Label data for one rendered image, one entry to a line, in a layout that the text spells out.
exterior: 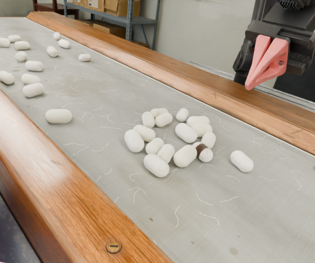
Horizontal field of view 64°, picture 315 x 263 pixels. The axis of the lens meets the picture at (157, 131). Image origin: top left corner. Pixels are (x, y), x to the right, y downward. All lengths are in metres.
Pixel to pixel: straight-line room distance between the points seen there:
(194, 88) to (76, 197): 0.36
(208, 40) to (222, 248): 2.46
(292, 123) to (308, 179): 0.12
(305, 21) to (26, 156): 0.41
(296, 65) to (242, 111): 0.11
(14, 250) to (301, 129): 0.42
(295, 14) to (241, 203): 0.29
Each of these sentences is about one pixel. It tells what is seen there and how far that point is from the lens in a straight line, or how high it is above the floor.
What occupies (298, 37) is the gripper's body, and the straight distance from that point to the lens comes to 0.44.
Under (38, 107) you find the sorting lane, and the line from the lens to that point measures 0.44.
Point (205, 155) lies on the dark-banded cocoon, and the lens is 0.33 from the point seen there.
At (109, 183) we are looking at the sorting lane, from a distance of 0.29.
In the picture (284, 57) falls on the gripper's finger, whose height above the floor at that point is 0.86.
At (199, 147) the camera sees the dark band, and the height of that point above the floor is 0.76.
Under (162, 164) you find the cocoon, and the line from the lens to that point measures 0.29.
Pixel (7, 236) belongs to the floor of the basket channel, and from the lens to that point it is 0.34.
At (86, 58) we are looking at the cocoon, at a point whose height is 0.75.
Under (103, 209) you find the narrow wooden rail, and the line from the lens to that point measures 0.23.
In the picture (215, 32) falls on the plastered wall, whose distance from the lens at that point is 2.60.
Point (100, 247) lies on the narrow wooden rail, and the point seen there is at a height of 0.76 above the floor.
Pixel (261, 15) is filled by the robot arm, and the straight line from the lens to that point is 0.73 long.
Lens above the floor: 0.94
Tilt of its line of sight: 31 degrees down
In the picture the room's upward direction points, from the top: 9 degrees clockwise
